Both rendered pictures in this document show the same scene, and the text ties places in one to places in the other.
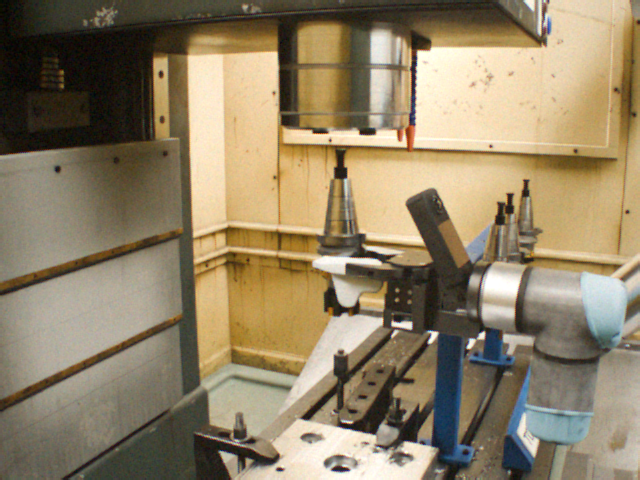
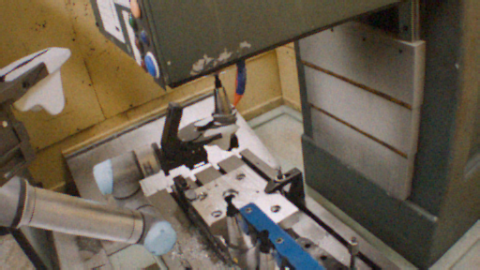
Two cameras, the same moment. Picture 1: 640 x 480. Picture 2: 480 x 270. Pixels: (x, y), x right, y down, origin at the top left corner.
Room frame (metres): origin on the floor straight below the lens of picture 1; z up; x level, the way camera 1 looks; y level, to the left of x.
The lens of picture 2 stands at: (1.37, -0.65, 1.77)
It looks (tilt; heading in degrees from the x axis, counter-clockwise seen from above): 32 degrees down; 131
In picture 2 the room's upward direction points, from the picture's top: 12 degrees counter-clockwise
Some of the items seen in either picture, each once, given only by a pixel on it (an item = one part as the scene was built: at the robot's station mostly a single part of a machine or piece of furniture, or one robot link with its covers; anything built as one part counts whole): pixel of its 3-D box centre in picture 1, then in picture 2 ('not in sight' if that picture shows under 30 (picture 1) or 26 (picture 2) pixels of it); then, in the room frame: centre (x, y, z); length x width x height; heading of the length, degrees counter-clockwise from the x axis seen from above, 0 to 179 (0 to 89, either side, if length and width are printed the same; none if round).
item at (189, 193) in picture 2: not in sight; (187, 193); (0.57, -0.03, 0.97); 0.13 x 0.03 x 0.15; 155
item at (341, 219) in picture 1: (341, 205); (220, 98); (0.80, -0.03, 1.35); 0.04 x 0.04 x 0.07
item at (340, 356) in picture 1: (340, 381); (352, 254); (1.14, -0.04, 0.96); 0.03 x 0.03 x 0.13
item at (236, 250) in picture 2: not in sight; (241, 240); (1.01, -0.28, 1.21); 0.06 x 0.06 x 0.03
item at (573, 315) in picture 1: (572, 309); (118, 173); (0.66, -0.27, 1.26); 0.11 x 0.08 x 0.09; 59
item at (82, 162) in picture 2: not in sight; (176, 171); (0.20, 0.25, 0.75); 0.89 x 0.67 x 0.26; 65
